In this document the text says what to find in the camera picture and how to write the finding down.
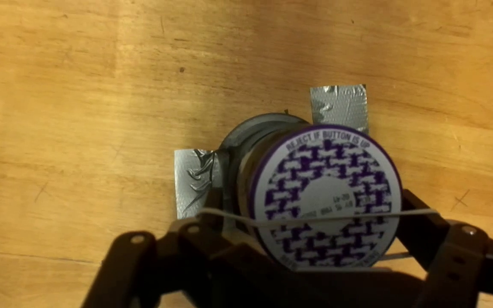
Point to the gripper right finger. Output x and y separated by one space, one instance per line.
460 256

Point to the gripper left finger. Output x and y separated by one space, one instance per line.
135 265

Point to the jar with purple white lid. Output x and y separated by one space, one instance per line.
328 179

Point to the piece of silver duct tape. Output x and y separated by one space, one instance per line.
191 179
340 107

